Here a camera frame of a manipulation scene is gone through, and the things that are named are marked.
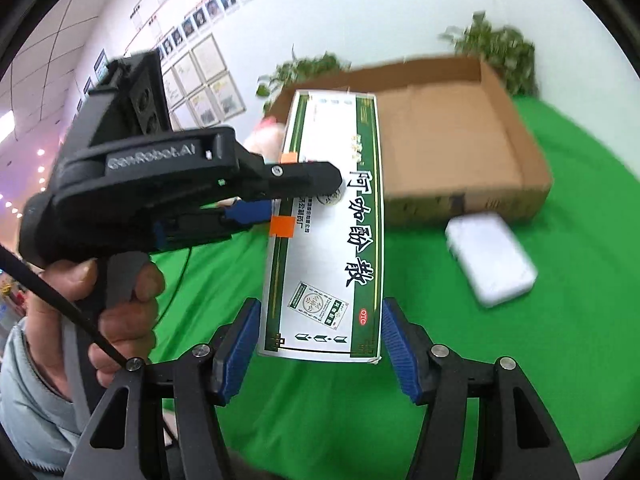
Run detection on person's left forearm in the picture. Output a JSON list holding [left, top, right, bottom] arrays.
[[0, 317, 83, 480]]

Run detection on green and white medicine box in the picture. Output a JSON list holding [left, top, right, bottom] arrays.
[[256, 90, 383, 365]]

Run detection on green tablecloth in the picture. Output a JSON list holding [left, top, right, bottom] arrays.
[[145, 95, 640, 480]]

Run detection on small potted plant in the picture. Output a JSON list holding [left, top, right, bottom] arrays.
[[256, 52, 351, 111]]

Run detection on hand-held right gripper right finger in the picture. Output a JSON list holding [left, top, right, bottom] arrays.
[[381, 297, 581, 480]]

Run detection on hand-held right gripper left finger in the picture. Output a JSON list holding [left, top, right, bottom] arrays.
[[62, 297, 263, 480]]

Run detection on large cardboard box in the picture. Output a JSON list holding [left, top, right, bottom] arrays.
[[265, 56, 553, 228]]

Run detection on person's left hand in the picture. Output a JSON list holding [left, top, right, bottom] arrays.
[[27, 257, 167, 387]]

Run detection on white flat device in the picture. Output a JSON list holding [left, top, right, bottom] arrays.
[[445, 212, 538, 308]]

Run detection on large potted plant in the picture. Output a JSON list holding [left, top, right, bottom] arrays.
[[440, 10, 538, 96]]

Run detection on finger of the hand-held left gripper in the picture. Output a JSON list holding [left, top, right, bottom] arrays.
[[260, 160, 344, 201], [154, 199, 272, 256]]

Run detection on pink pig plush toy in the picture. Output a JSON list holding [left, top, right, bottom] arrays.
[[215, 116, 290, 210]]

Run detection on blue wall posters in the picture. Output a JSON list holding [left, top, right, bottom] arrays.
[[75, 49, 108, 111]]

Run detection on wall of framed certificates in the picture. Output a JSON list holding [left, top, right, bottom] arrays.
[[160, 34, 248, 131]]

